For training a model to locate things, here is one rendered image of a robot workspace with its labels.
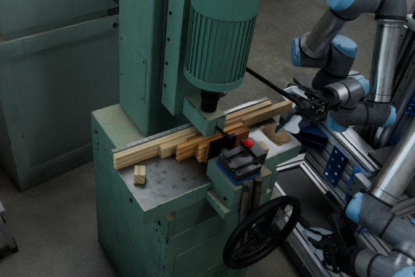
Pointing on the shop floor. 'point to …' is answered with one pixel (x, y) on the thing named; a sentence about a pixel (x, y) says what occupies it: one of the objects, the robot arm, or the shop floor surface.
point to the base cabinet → (156, 235)
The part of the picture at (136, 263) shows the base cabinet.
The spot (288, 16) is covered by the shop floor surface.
